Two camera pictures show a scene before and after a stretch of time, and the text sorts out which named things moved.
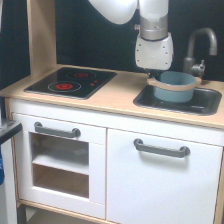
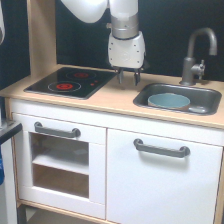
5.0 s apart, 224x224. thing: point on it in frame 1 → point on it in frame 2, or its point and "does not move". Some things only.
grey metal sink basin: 206,101 does not move
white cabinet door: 145,187 does not move
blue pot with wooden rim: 174,86 → 167,100
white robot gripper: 154,54 → 126,50
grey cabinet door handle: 140,146 does not move
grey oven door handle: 75,133 does not move
